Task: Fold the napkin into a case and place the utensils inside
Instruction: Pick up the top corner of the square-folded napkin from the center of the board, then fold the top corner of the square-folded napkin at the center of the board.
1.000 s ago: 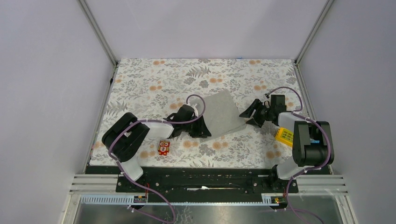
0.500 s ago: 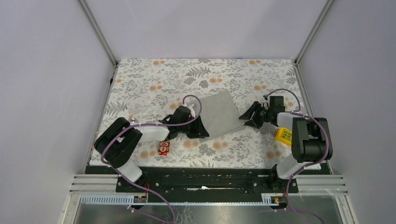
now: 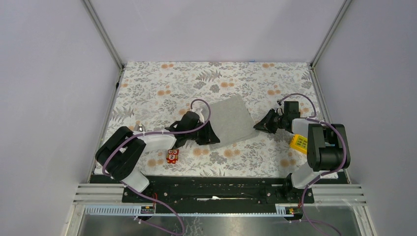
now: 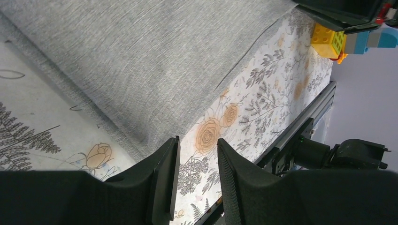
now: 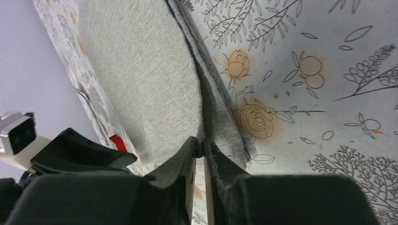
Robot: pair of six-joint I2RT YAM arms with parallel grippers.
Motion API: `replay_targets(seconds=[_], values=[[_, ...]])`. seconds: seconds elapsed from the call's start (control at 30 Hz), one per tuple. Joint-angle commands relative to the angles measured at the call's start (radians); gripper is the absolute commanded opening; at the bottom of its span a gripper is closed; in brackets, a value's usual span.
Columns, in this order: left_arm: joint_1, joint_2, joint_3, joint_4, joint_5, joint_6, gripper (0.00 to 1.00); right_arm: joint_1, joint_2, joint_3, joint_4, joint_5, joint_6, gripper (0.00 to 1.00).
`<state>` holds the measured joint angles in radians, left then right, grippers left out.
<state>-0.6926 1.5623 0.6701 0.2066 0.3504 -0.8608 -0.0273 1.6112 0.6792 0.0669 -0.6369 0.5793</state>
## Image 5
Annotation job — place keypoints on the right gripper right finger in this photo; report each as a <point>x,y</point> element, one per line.
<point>235,197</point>

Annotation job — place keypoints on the grey cloth napkin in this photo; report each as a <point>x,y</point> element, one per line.
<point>148,63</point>

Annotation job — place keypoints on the red owl toy block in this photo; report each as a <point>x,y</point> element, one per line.
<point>118,142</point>

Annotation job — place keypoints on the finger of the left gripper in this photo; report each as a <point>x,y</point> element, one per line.
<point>72,152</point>

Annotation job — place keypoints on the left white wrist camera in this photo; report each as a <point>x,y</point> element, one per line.
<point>19,142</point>

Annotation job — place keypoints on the floral patterned tablecloth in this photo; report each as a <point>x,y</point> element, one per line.
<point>312,85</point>

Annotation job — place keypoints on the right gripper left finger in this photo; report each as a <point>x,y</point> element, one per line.
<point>162,197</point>

